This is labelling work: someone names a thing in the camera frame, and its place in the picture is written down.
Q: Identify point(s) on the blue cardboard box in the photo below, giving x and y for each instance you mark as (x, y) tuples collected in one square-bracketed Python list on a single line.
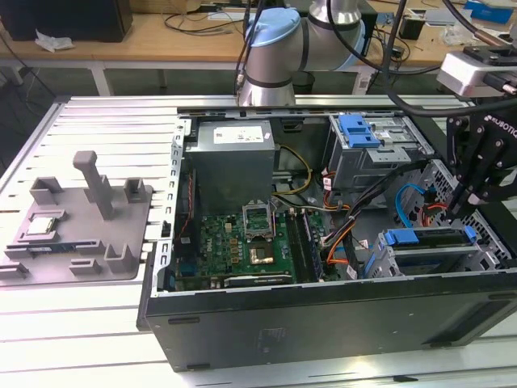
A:
[(493, 10)]

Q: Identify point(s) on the grey metal drive cage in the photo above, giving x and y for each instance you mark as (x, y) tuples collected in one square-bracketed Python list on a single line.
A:
[(363, 169)]

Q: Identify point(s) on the silver CPU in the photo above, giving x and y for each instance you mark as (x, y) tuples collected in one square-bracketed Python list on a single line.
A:
[(40, 225)]

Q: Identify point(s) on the black bin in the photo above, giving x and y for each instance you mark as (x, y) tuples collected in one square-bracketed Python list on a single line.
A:
[(305, 83)]

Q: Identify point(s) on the black PC case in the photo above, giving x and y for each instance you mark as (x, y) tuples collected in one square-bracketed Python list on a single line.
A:
[(323, 327)]

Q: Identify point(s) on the white paper sheet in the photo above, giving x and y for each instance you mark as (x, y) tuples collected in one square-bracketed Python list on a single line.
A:
[(224, 16)]

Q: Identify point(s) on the clear plastic bags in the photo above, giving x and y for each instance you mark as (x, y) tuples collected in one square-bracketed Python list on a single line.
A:
[(448, 36)]

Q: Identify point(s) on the grey parts rack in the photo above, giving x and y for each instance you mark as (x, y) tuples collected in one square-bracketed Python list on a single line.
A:
[(81, 226)]

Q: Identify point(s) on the wooden desk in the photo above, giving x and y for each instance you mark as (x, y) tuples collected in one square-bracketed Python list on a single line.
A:
[(141, 40)]

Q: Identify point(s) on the CPU socket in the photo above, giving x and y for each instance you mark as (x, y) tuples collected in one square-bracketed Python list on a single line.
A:
[(263, 254)]

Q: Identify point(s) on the blue plastic drive latch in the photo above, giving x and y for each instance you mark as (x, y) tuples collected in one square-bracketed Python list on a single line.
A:
[(357, 133)]

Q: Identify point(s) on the black graphics card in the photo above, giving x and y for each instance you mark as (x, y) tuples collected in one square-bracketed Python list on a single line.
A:
[(258, 280)]

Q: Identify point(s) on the green motherboard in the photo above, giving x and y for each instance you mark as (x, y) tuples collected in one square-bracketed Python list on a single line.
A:
[(220, 244)]

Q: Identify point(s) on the grey disk bay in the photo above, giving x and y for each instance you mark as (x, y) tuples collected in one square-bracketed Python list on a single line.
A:
[(428, 251)]

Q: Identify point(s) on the grey flat box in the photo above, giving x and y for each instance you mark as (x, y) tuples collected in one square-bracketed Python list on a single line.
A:
[(436, 16)]

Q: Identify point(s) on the black speaker box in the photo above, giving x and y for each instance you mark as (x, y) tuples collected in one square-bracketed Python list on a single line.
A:
[(371, 32)]

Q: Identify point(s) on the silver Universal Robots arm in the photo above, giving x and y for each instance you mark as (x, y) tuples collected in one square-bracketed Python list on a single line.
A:
[(274, 60)]

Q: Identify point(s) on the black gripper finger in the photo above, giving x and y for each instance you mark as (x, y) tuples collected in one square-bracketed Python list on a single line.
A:
[(490, 186), (464, 161)]

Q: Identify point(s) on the loose RAM stick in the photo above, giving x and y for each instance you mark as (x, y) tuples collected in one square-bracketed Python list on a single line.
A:
[(48, 248)]

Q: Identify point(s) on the small black container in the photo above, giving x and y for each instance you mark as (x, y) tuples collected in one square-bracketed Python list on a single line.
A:
[(414, 28)]

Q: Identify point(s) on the large black box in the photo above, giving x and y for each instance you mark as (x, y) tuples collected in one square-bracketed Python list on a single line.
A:
[(60, 20)]

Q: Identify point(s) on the grey power supply unit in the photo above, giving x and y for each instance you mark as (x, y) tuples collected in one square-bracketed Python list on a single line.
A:
[(228, 169)]

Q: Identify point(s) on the white crumpled plastic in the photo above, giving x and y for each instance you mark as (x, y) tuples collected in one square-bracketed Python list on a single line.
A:
[(52, 42)]

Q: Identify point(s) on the white label tag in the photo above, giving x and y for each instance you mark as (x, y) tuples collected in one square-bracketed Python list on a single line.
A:
[(364, 83)]

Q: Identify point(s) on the installed RAM stick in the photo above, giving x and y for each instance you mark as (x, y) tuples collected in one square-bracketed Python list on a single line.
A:
[(313, 248)]

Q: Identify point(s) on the black RAM slot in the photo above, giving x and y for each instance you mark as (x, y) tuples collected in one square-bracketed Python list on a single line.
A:
[(298, 248)]

